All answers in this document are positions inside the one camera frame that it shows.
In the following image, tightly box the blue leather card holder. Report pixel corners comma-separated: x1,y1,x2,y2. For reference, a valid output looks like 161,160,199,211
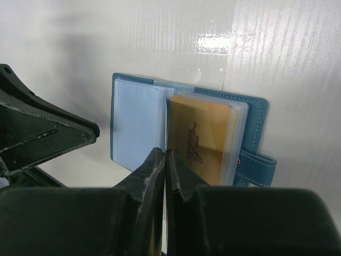
110,73,277,187

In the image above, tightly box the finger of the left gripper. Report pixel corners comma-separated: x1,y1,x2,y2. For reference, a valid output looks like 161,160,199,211
1,102,100,171
1,63,95,125

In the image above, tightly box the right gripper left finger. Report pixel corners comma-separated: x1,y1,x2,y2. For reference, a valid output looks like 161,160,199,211
1,148,165,255

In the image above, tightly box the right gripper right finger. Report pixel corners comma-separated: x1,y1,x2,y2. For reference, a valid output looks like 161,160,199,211
165,150,340,255

